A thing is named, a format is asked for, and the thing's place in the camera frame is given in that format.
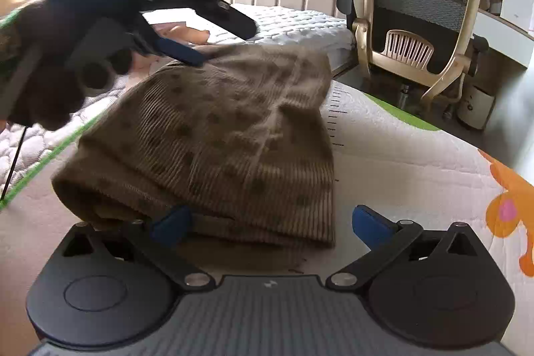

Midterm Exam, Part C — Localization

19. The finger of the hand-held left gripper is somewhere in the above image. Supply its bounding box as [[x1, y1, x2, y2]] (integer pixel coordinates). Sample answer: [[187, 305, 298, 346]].
[[195, 0, 258, 41], [131, 24, 205, 68]]

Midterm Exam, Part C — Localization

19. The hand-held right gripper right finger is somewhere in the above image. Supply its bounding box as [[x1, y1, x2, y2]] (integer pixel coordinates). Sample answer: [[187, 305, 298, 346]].
[[326, 205, 479, 292]]

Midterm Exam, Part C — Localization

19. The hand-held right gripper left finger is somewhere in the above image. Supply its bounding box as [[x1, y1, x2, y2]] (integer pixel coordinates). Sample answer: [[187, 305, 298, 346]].
[[62, 205, 215, 292]]

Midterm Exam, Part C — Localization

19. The brown ribbed dotted garment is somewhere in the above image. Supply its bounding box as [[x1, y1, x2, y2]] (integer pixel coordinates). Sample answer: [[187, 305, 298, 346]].
[[52, 43, 337, 251]]

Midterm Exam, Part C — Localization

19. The person's left forearm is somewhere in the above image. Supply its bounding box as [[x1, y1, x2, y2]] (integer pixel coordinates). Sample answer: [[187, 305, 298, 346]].
[[0, 11, 31, 74]]

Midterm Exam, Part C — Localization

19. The person's left hand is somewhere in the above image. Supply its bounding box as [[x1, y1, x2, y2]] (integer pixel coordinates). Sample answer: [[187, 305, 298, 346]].
[[10, 0, 135, 131]]

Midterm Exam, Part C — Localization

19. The white round bin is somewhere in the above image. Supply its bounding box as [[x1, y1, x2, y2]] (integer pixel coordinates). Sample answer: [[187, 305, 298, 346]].
[[456, 82, 496, 130]]

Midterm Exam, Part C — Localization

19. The beige mesh office chair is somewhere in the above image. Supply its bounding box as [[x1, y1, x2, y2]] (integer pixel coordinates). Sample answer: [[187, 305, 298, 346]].
[[336, 0, 490, 120]]

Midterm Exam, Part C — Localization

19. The white desk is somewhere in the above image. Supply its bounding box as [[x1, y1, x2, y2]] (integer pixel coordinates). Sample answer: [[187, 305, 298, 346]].
[[471, 9, 534, 70]]

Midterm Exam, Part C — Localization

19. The thin black cable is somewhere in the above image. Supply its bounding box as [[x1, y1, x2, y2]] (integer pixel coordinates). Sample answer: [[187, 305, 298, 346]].
[[0, 126, 28, 203]]

